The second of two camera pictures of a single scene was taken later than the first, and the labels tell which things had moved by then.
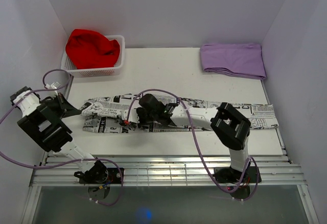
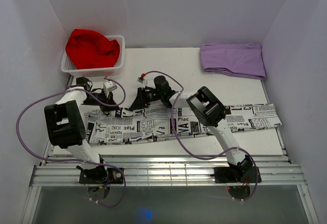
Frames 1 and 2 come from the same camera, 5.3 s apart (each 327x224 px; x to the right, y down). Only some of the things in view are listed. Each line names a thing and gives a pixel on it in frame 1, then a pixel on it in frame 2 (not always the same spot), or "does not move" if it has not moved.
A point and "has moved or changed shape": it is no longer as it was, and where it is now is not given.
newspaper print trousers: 118,114 has moved or changed shape
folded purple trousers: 242,59 does not move
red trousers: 89,49 does not move
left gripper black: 65,108 → 106,108
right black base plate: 228,175 does not move
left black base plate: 114,177 does not move
